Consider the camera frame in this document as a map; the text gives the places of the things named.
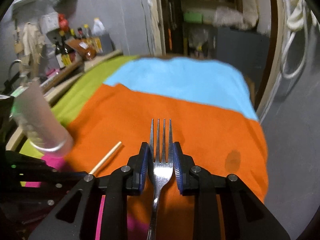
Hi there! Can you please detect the steel fork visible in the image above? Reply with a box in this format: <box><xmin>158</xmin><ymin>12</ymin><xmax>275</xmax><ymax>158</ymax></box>
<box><xmin>147</xmin><ymin>119</ymin><xmax>173</xmax><ymax>239</ymax></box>

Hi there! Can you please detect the lone wooden chopstick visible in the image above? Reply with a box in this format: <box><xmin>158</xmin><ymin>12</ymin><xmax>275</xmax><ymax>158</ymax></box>
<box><xmin>89</xmin><ymin>141</ymin><xmax>122</xmax><ymax>175</ymax></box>

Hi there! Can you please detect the white plastic utensil holder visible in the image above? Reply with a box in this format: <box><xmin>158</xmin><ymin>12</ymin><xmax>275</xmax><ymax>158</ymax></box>
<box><xmin>11</xmin><ymin>81</ymin><xmax>73</xmax><ymax>158</ymax></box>

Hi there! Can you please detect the multicolour striped cloth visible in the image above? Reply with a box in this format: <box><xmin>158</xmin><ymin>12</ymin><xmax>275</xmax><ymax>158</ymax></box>
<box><xmin>30</xmin><ymin>57</ymin><xmax>268</xmax><ymax>239</ymax></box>

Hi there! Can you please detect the wooden cutting board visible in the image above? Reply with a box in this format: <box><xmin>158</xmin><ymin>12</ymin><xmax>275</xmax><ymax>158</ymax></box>
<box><xmin>40</xmin><ymin>60</ymin><xmax>84</xmax><ymax>94</ymax></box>

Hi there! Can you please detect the large cooking oil jug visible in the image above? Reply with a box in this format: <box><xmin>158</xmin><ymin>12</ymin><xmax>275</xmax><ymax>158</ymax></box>
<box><xmin>92</xmin><ymin>18</ymin><xmax>113</xmax><ymax>55</ymax></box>

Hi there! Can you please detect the grey cabinet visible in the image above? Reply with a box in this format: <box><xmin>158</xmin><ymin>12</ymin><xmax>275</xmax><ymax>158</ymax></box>
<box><xmin>214</xmin><ymin>27</ymin><xmax>270</xmax><ymax>88</ymax></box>

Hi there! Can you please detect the dark sauce bottle yellow label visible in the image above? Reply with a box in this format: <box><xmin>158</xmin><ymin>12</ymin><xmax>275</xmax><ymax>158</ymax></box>
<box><xmin>59</xmin><ymin>30</ymin><xmax>72</xmax><ymax>67</ymax></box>

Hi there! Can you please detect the dark wine bottle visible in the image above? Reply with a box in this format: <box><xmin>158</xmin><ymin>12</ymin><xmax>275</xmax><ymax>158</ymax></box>
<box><xmin>54</xmin><ymin>38</ymin><xmax>65</xmax><ymax>69</ymax></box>

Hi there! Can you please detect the hanging beige towel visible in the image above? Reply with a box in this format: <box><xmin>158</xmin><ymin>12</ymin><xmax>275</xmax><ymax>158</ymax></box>
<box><xmin>22</xmin><ymin>22</ymin><xmax>46</xmax><ymax>64</ymax></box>

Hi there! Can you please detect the green box on shelf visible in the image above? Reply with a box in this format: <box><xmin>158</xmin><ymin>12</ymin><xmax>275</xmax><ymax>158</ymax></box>
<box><xmin>183</xmin><ymin>11</ymin><xmax>202</xmax><ymax>24</ymax></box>

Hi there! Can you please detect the clear plastic bag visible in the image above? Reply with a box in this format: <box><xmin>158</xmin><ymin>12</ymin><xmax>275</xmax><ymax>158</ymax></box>
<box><xmin>212</xmin><ymin>7</ymin><xmax>255</xmax><ymax>30</ymax></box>

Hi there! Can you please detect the white pillow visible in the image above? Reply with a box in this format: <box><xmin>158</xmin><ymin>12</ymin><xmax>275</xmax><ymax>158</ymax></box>
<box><xmin>242</xmin><ymin>0</ymin><xmax>259</xmax><ymax>30</ymax></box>

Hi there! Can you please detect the red plastic bag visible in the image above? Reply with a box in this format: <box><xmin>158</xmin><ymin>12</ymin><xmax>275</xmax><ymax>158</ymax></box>
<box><xmin>58</xmin><ymin>14</ymin><xmax>69</xmax><ymax>33</ymax></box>

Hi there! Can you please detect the white wall box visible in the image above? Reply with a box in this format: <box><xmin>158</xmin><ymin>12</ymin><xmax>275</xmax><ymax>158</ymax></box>
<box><xmin>40</xmin><ymin>12</ymin><xmax>60</xmax><ymax>34</ymax></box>

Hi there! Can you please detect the white hose loop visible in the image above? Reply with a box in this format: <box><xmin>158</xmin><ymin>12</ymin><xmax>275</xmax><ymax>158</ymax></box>
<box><xmin>279</xmin><ymin>0</ymin><xmax>311</xmax><ymax>80</ymax></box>

